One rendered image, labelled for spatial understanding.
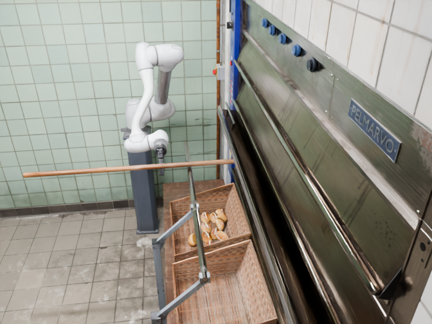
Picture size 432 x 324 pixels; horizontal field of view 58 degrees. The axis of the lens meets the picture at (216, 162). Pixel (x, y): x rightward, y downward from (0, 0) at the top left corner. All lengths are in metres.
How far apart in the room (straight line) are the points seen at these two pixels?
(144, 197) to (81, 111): 0.92
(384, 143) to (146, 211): 2.82
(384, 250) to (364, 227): 0.09
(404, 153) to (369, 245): 0.25
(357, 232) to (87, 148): 3.00
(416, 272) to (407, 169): 0.21
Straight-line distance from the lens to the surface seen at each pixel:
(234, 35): 2.51
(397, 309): 0.99
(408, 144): 0.89
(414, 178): 0.88
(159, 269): 2.32
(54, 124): 3.68
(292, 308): 1.27
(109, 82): 3.45
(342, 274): 1.24
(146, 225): 3.66
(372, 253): 1.01
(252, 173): 1.88
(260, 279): 2.16
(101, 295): 3.28
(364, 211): 1.05
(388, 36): 0.93
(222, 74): 3.07
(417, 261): 0.89
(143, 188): 3.41
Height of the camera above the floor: 2.41
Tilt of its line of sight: 31 degrees down
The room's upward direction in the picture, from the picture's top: straight up
